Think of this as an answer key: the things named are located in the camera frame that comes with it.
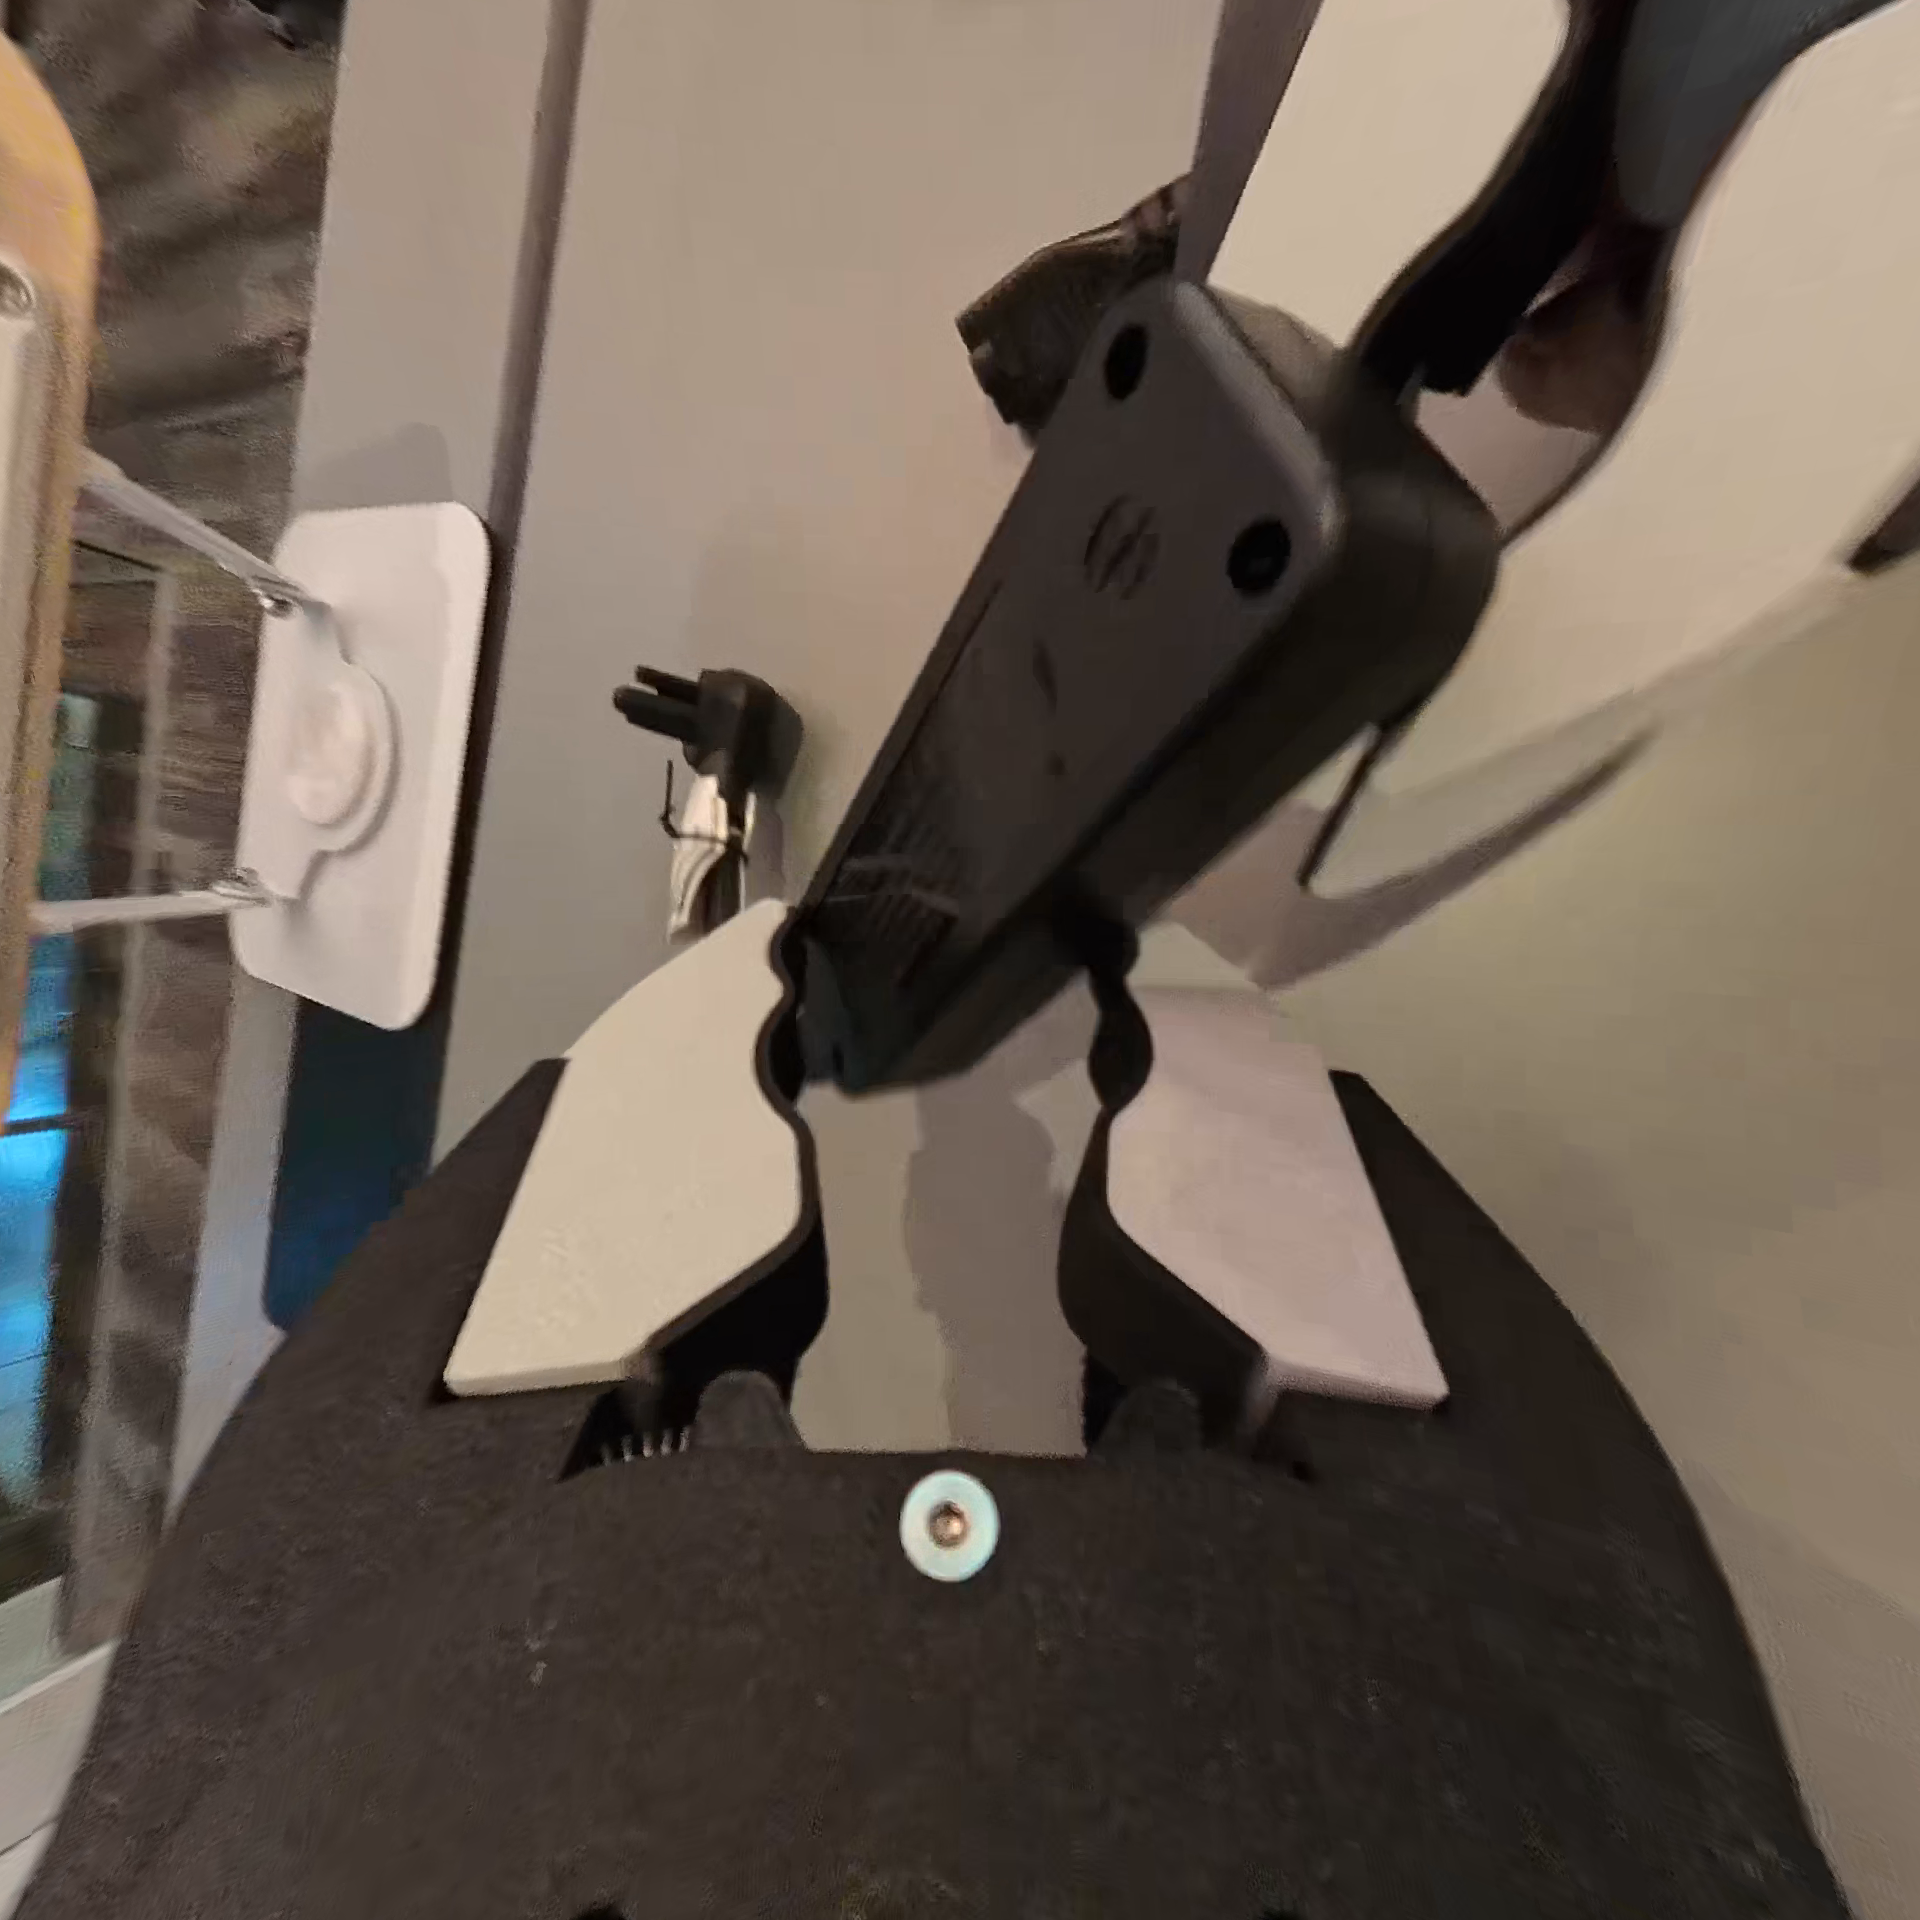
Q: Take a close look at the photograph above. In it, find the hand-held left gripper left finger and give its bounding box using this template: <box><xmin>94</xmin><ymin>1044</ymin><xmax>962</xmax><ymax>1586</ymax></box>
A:
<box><xmin>442</xmin><ymin>896</ymin><xmax>825</xmax><ymax>1402</ymax></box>

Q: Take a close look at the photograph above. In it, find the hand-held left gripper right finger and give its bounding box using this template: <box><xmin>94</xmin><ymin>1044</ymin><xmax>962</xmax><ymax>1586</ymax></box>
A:
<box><xmin>1055</xmin><ymin>959</ymin><xmax>1452</xmax><ymax>1466</ymax></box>

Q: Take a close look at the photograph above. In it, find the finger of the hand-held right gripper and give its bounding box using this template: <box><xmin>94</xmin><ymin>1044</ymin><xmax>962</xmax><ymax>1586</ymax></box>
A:
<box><xmin>1304</xmin><ymin>0</ymin><xmax>1920</xmax><ymax>903</ymax></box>
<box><xmin>1211</xmin><ymin>0</ymin><xmax>1630</xmax><ymax>395</ymax></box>

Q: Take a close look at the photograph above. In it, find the black power strip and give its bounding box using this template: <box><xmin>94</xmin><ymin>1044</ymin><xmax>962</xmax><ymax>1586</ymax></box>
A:
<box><xmin>784</xmin><ymin>275</ymin><xmax>1504</xmax><ymax>1094</ymax></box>

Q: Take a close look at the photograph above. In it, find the black braided cable with plug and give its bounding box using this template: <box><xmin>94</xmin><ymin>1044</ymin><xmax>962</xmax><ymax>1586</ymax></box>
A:
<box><xmin>611</xmin><ymin>664</ymin><xmax>807</xmax><ymax>945</ymax></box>

